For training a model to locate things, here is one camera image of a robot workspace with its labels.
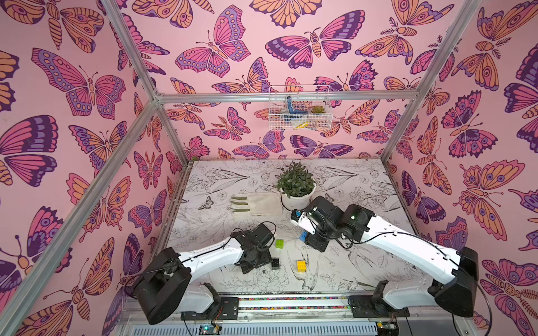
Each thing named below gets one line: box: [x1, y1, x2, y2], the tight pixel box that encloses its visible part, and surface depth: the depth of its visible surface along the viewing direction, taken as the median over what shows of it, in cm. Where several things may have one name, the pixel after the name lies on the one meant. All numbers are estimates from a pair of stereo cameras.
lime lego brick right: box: [275, 238, 286, 249], surface depth 91 cm
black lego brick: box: [271, 257, 280, 271], surface depth 83 cm
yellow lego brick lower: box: [296, 260, 307, 273], surface depth 83 cm
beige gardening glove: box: [229, 191, 283, 216], surface depth 104 cm
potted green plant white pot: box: [272, 161, 317, 211], surface depth 91 cm
